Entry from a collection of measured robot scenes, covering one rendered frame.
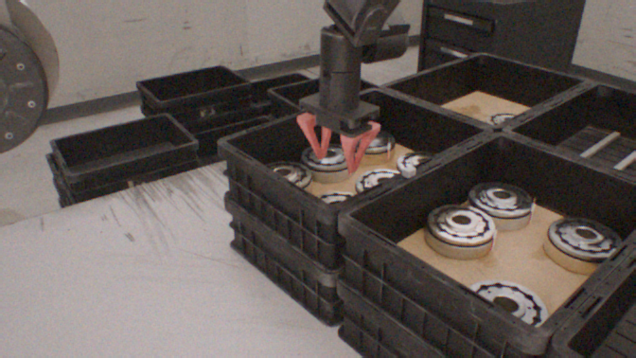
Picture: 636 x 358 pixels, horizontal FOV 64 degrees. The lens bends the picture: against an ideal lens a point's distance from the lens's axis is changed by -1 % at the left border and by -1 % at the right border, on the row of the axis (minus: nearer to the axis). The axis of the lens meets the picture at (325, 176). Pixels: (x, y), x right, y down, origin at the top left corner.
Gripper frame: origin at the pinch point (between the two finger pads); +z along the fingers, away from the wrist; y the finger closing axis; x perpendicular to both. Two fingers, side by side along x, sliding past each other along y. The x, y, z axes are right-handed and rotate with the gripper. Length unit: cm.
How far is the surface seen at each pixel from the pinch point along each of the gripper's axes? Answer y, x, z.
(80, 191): 92, 6, 43
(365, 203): -9.3, 4.5, 1.4
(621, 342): -42.5, -4.8, 10.9
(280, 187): 3.4, 8.5, 2.7
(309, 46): 239, -242, 79
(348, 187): 5.5, -10.0, 11.5
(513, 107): 0, -67, 11
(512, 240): -23.5, -15.2, 10.9
